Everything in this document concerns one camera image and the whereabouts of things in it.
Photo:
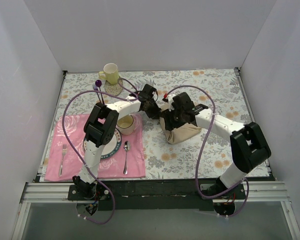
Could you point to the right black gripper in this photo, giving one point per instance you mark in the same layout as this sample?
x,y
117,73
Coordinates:
x,y
170,119

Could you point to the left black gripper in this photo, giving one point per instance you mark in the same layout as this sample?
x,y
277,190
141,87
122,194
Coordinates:
x,y
152,110

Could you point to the beige cloth napkin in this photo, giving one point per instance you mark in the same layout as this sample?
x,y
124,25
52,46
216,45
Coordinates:
x,y
180,134

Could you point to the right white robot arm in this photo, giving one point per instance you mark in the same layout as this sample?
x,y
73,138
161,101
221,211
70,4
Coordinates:
x,y
249,147

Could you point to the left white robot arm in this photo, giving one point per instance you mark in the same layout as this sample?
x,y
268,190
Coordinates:
x,y
99,130

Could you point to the cream mug dark rim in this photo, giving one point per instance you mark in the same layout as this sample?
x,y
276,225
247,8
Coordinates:
x,y
127,124

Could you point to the round woven coaster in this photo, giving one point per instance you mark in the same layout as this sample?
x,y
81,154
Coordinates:
x,y
114,89

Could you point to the silver metal spoon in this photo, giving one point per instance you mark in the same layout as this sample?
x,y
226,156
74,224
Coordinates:
x,y
126,147

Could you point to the yellow mug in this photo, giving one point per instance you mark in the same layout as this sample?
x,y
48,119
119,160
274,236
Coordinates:
x,y
110,73

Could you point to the purple plastic spoon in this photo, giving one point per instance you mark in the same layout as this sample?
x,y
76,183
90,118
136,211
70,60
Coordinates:
x,y
98,82

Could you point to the purple plastic fork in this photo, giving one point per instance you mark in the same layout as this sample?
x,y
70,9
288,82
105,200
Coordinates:
x,y
100,96

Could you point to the white plate teal rim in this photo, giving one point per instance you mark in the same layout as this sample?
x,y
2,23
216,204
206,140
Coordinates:
x,y
103,151

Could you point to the silver metal fork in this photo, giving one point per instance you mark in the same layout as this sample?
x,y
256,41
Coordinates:
x,y
64,152

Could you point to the pink floral placemat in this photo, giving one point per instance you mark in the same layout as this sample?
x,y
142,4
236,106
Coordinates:
x,y
110,168

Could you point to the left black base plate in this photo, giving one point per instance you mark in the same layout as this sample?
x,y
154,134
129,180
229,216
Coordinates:
x,y
96,192

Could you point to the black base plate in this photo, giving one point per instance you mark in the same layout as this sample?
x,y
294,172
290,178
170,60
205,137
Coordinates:
x,y
96,192
223,192

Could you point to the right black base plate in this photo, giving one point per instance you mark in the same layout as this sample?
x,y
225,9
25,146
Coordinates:
x,y
223,192

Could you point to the aluminium frame rail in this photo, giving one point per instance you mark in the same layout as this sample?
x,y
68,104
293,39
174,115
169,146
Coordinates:
x,y
256,191

